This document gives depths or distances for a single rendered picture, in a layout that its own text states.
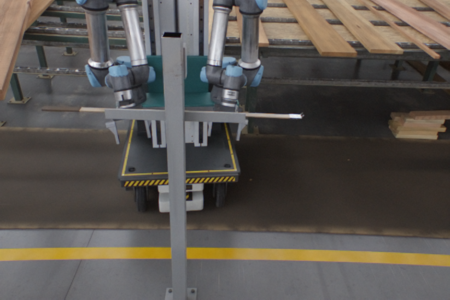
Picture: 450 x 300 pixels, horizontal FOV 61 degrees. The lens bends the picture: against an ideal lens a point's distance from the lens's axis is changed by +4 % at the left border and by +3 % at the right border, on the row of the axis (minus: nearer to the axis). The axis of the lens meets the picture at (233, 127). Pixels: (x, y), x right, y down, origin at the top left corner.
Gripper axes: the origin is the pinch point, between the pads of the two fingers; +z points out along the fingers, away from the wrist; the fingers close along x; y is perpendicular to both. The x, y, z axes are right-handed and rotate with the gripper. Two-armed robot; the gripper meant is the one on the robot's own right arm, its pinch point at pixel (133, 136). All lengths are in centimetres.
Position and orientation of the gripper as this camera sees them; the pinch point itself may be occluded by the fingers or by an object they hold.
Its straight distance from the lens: 173.7
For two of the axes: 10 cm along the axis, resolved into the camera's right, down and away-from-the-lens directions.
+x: -9.6, 2.0, -1.8
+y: -2.1, -1.2, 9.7
